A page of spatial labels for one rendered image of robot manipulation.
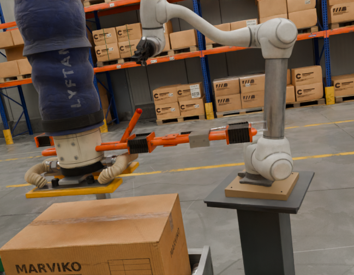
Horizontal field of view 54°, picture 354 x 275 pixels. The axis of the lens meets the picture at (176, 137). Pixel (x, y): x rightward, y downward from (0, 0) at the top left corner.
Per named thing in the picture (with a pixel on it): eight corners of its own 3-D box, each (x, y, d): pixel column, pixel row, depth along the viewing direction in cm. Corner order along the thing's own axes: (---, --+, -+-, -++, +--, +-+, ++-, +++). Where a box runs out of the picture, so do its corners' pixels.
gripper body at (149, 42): (156, 39, 157) (151, 42, 149) (155, 58, 161) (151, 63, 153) (139, 38, 158) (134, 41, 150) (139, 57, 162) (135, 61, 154)
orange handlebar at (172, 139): (15, 161, 137) (13, 153, 136) (57, 141, 165) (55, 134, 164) (257, 138, 114) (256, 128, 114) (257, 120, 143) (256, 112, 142)
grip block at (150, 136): (127, 155, 124) (124, 139, 122) (136, 148, 133) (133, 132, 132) (150, 153, 122) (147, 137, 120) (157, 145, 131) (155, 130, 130)
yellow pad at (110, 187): (25, 198, 126) (22, 185, 125) (41, 188, 135) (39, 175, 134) (113, 193, 118) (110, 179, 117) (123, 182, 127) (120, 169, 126)
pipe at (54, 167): (27, 187, 127) (23, 172, 126) (62, 165, 151) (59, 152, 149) (113, 181, 119) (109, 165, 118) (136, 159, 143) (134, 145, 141)
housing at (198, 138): (189, 148, 120) (187, 136, 119) (192, 143, 126) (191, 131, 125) (209, 146, 118) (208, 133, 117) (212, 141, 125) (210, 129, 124)
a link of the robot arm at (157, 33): (141, 57, 168) (138, 29, 163) (148, 51, 182) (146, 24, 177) (162, 57, 166) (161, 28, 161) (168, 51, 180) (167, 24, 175)
